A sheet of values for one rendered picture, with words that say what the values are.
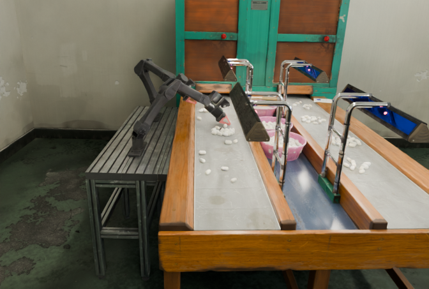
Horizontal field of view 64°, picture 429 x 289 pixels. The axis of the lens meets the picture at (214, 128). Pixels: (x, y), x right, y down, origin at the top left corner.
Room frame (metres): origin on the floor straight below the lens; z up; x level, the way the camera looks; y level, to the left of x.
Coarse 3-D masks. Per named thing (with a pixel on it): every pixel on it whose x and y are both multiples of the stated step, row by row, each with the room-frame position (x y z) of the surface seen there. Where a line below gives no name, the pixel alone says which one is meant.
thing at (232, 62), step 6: (228, 60) 2.39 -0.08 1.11; (234, 60) 2.39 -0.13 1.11; (240, 60) 2.40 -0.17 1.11; (246, 60) 2.40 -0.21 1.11; (246, 66) 2.41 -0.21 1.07; (252, 66) 2.25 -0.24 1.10; (246, 72) 2.41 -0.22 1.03; (252, 72) 2.25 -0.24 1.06; (246, 78) 2.40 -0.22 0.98; (252, 78) 2.25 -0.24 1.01; (246, 84) 2.40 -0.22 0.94; (246, 90) 2.40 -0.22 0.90
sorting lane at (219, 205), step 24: (216, 144) 1.76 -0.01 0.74; (240, 144) 1.77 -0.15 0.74; (216, 168) 1.46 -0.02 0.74; (240, 168) 1.46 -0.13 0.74; (216, 192) 1.24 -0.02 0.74; (240, 192) 1.24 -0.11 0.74; (264, 192) 1.25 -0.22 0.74; (216, 216) 1.07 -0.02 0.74; (240, 216) 1.07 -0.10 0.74; (264, 216) 1.07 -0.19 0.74
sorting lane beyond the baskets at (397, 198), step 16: (304, 112) 2.43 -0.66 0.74; (320, 112) 2.44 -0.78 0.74; (320, 128) 2.08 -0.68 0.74; (336, 128) 2.09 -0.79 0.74; (320, 144) 1.80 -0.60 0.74; (368, 160) 1.60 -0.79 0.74; (384, 160) 1.61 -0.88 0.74; (352, 176) 1.42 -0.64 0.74; (368, 176) 1.42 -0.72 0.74; (384, 176) 1.43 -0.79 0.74; (400, 176) 1.43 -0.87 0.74; (368, 192) 1.27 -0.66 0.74; (384, 192) 1.28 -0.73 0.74; (400, 192) 1.28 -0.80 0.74; (416, 192) 1.29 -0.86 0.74; (384, 208) 1.15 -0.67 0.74; (400, 208) 1.16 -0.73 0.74; (416, 208) 1.16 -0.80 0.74; (400, 224) 1.05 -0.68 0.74; (416, 224) 1.05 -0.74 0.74
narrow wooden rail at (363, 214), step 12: (300, 132) 1.93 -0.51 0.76; (312, 144) 1.74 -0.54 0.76; (312, 156) 1.67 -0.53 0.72; (348, 180) 1.33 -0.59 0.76; (348, 192) 1.23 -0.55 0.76; (360, 192) 1.23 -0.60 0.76; (348, 204) 1.21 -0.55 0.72; (360, 204) 1.14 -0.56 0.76; (360, 216) 1.11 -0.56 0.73; (372, 216) 1.06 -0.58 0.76; (360, 228) 1.09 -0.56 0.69; (372, 228) 1.02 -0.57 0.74; (384, 228) 1.02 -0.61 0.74
